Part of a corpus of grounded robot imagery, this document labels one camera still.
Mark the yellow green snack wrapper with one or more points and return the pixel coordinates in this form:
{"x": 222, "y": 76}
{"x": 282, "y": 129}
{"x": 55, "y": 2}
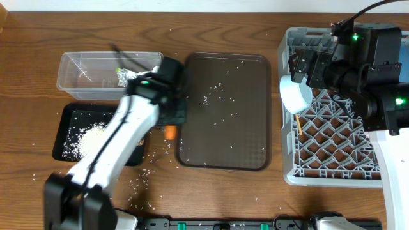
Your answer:
{"x": 124, "y": 75}

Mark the clear plastic bin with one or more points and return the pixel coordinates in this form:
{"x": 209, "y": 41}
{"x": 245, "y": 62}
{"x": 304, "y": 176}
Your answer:
{"x": 93, "y": 75}

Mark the brown food piece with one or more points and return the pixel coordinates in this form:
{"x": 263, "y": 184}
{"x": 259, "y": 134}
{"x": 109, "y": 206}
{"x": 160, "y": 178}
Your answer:
{"x": 141, "y": 142}

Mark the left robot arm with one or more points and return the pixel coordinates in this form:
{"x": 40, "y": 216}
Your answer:
{"x": 81, "y": 199}

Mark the black plastic tray bin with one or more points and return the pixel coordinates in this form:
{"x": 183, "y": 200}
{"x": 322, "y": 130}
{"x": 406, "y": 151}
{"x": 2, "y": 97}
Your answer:
{"x": 79, "y": 115}

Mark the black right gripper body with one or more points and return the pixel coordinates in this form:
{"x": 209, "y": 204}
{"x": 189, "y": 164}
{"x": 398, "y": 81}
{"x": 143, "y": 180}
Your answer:
{"x": 321, "y": 61}

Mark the orange carrot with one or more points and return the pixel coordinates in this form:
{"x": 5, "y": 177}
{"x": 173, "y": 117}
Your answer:
{"x": 170, "y": 132}

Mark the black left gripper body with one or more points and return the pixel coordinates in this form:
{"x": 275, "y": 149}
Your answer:
{"x": 178, "y": 112}

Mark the white napkin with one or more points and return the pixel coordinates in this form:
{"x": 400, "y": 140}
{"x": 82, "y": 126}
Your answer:
{"x": 153, "y": 69}

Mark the grey dishwasher rack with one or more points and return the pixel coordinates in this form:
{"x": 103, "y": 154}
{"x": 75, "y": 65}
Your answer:
{"x": 334, "y": 150}

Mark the light blue rice bowl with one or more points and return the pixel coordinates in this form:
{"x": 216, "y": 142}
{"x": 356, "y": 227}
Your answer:
{"x": 296, "y": 97}

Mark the brown serving tray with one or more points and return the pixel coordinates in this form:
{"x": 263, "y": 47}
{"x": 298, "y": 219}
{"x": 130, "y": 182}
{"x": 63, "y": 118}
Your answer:
{"x": 229, "y": 112}

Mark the light blue cup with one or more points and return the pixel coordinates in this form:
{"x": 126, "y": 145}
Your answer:
{"x": 404, "y": 58}

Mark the pile of white rice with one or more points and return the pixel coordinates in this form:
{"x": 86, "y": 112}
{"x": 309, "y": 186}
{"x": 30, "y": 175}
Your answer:
{"x": 81, "y": 141}

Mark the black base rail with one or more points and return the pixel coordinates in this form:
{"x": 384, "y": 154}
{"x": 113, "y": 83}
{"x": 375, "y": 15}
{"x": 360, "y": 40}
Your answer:
{"x": 223, "y": 224}

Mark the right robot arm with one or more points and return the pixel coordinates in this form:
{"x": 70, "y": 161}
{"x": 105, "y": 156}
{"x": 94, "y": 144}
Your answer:
{"x": 365, "y": 68}

